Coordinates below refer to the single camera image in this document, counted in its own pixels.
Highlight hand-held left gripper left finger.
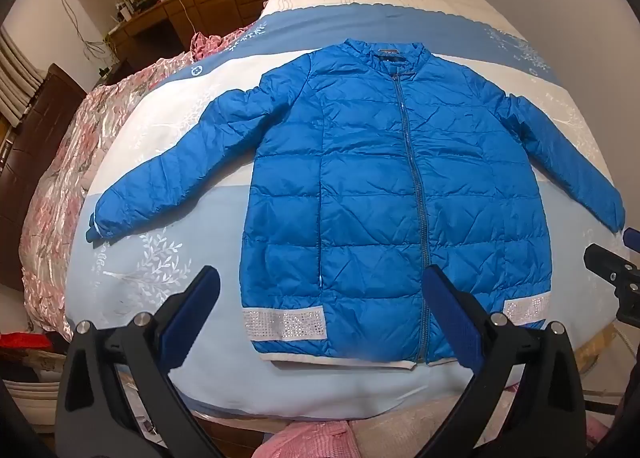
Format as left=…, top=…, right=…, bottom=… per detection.
left=54, top=265, right=223, bottom=458

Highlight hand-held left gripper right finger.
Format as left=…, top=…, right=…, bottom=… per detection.
left=422, top=265, right=587, bottom=458

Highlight blue puffer jacket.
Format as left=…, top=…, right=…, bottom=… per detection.
left=84, top=37, right=627, bottom=366

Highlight blue and white bedspread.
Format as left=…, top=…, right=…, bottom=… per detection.
left=65, top=0, right=621, bottom=421

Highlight pink checked cloth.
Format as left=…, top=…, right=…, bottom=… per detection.
left=252, top=419, right=362, bottom=458

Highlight pink floral quilt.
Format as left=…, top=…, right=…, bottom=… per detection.
left=19, top=21, right=261, bottom=344

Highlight red cloth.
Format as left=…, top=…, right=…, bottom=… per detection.
left=0, top=332, right=53, bottom=355

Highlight dark wooden cabinet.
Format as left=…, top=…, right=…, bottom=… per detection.
left=0, top=63, right=89, bottom=291

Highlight wooden desk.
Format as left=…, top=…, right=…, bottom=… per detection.
left=106, top=0, right=202, bottom=75

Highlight white wall cable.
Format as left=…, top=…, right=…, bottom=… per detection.
left=49, top=0, right=118, bottom=70

